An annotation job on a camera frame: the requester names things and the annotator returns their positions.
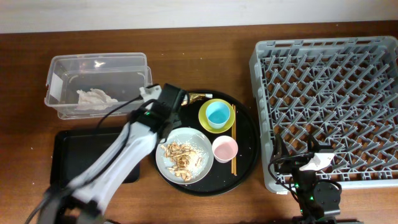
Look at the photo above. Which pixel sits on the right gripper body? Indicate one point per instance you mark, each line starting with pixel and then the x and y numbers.
pixel 293 165

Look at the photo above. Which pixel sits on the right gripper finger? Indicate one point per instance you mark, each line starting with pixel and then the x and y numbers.
pixel 280 150
pixel 315 147

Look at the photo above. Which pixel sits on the gold snack wrapper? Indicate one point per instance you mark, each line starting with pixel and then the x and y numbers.
pixel 193 97

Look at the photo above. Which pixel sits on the yellow bowl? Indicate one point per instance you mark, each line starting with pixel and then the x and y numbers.
pixel 204 120

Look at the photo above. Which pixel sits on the pink cup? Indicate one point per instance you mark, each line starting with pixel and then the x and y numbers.
pixel 223 148

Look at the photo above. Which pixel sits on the light blue cup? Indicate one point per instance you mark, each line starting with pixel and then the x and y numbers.
pixel 217 114

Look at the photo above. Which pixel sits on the large white tissue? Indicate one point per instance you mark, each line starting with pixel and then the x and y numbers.
pixel 95 99

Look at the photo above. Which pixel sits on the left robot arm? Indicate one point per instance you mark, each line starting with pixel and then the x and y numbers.
pixel 85 198

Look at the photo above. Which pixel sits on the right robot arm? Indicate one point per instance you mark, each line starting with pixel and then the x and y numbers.
pixel 318 199

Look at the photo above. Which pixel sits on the grey dishwasher rack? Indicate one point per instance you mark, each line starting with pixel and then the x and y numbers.
pixel 343 91

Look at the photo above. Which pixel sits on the grey plate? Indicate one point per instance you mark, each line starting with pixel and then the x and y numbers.
pixel 181 136

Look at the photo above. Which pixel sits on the right wooden chopstick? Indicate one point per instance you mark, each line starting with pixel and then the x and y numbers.
pixel 233 134

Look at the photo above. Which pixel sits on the food scraps on plate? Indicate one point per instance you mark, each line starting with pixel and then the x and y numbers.
pixel 186 160

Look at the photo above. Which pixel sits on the clear plastic bin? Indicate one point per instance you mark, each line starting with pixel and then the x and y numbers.
pixel 119 75

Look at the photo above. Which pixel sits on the black rectangular tray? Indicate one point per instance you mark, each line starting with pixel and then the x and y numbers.
pixel 77 149

